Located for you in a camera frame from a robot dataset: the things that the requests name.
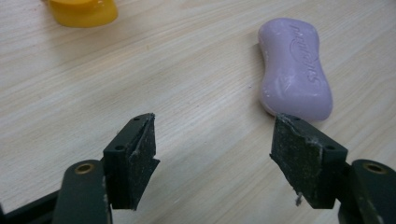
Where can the purple soap bar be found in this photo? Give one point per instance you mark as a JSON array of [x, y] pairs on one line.
[[294, 67]]

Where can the yellow plastic container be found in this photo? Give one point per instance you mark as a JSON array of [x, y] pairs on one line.
[[82, 11]]

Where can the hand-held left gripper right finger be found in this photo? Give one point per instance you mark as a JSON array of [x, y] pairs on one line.
[[306, 161]]

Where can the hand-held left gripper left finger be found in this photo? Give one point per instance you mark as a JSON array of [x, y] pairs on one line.
[[129, 168]]

